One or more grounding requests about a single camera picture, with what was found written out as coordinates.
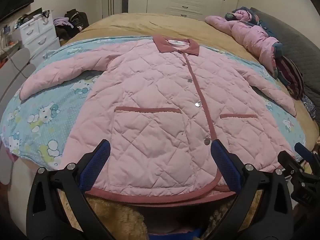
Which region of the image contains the black backpack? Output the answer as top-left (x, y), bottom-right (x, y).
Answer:
top-left (64, 8), bottom-right (90, 31)

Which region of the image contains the dark clothes pile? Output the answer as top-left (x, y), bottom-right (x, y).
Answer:
top-left (55, 25), bottom-right (78, 41)

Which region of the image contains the pink quilted jacket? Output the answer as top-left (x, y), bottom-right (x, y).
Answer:
top-left (19, 34), bottom-right (297, 205)

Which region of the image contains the dark floral cloth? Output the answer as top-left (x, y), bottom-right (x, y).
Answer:
top-left (224, 7), bottom-right (277, 39)

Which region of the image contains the grey quilted headboard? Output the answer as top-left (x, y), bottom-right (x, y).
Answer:
top-left (252, 8), bottom-right (320, 128)

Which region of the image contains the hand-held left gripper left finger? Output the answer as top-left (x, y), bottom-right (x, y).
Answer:
top-left (26, 139), bottom-right (118, 240)

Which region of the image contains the purple cloth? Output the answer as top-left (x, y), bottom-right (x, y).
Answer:
top-left (53, 17), bottom-right (74, 28)

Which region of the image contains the tan bed blanket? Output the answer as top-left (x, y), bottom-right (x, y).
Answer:
top-left (57, 12), bottom-right (320, 240)

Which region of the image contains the black clothes hanger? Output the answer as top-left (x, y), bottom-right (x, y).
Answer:
top-left (32, 8), bottom-right (51, 18)

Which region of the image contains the dark striped cloth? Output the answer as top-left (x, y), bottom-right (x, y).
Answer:
top-left (274, 55), bottom-right (305, 100)

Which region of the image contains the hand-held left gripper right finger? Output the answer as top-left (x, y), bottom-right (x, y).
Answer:
top-left (207, 139), bottom-right (295, 240)

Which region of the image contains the blue cartoon cat blanket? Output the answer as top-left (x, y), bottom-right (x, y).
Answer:
top-left (0, 36), bottom-right (307, 173)

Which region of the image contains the white drawer chest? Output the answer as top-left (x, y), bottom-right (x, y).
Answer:
top-left (12, 17), bottom-right (61, 58)

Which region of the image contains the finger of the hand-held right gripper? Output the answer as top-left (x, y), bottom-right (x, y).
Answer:
top-left (294, 142), bottom-right (320, 174)
top-left (277, 150), bottom-right (305, 178)

